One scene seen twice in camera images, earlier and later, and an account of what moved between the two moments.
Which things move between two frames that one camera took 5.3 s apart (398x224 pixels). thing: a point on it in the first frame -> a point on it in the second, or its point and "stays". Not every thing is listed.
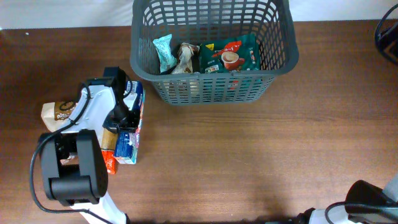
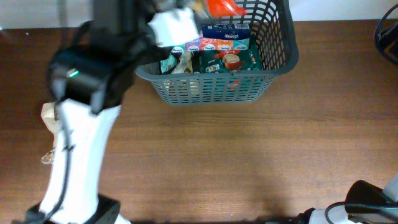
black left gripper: (135, 121) -> (151, 52)
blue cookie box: (127, 143) -> (227, 31)
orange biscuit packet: (108, 145) -> (224, 9)
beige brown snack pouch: (54, 113) stays
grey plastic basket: (199, 21) stays
